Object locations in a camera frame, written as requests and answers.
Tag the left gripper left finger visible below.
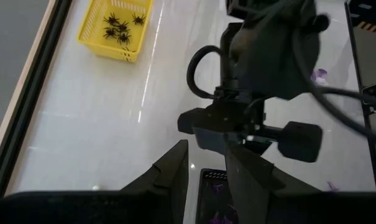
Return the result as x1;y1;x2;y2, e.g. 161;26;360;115
120;139;190;224

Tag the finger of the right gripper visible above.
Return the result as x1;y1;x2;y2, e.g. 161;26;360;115
177;107;207;136
277;120;323;164

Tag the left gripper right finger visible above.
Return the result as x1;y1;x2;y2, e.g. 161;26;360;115
224;143;321;224

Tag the purple translucent decoration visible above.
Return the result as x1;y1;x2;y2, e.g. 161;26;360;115
208;210;238;224

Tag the black plastic basket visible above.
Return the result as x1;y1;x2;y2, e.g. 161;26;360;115
195;168;238;224

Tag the yellow plastic basket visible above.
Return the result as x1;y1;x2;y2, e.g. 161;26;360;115
76;0;154;63

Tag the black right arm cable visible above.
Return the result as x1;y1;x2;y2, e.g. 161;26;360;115
186;45;226;100
293;27;376;147

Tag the black table-level camera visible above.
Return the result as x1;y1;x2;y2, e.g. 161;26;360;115
360;82;376;113

